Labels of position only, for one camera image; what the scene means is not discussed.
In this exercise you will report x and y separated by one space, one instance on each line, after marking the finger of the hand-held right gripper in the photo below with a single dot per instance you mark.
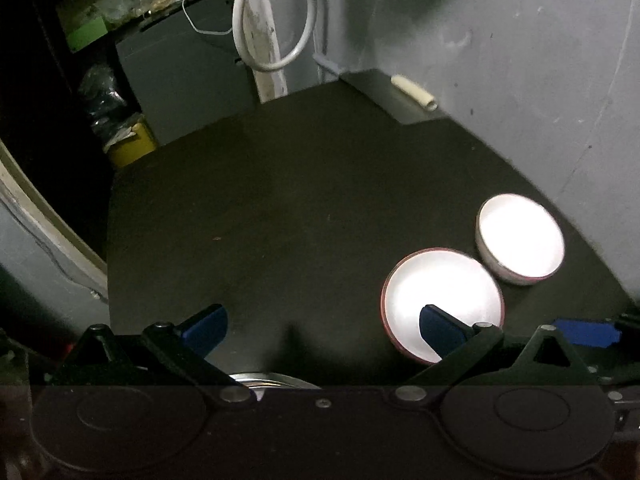
587 332

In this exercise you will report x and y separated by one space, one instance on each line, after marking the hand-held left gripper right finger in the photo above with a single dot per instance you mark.
441 334

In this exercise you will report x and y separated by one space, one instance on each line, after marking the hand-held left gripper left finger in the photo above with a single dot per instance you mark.
207 331

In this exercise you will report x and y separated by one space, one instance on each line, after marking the white ceramic bowl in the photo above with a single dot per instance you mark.
520 240
440 285

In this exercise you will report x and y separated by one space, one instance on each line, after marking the steel cleaver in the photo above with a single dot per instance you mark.
385 102

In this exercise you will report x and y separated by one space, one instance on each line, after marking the small white roll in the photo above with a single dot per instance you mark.
415 92

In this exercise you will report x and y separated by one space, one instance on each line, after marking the dark grey cabinet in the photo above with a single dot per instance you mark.
190 75

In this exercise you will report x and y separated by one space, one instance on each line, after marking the black plastic bags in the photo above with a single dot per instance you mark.
102 95

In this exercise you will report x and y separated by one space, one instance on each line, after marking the green box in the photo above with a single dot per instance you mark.
86 34

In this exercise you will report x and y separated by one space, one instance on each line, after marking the wooden door frame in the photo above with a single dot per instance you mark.
60 240

